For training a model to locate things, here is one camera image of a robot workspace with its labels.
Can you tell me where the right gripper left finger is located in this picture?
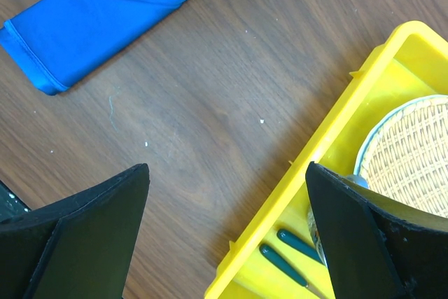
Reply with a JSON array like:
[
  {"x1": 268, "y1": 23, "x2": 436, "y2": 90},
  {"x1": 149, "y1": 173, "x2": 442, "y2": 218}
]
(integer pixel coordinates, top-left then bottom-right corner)
[{"x1": 1, "y1": 163, "x2": 150, "y2": 298}]

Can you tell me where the yellow plastic tray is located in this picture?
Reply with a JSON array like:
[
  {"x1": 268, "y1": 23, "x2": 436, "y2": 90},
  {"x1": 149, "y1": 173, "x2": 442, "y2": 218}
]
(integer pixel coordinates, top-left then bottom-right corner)
[{"x1": 204, "y1": 21, "x2": 447, "y2": 298}]

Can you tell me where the green handled utensil upper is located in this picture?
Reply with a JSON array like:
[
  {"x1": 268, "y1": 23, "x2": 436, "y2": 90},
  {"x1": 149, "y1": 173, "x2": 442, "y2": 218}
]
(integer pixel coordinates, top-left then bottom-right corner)
[{"x1": 276, "y1": 229, "x2": 323, "y2": 264}]

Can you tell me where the blue cloth napkin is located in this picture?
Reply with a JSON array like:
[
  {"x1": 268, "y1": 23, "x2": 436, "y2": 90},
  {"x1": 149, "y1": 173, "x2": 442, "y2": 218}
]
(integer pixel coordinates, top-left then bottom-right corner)
[{"x1": 1, "y1": 0, "x2": 187, "y2": 95}]

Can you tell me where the orange woven coaster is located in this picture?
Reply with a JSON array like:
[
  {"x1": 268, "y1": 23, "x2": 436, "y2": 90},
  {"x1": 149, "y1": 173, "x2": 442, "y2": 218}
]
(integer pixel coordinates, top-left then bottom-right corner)
[{"x1": 354, "y1": 95, "x2": 447, "y2": 217}]

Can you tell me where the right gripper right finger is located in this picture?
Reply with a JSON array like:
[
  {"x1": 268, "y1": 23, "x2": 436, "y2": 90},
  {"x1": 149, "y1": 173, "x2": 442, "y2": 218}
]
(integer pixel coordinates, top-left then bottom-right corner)
[{"x1": 305, "y1": 162, "x2": 447, "y2": 298}]

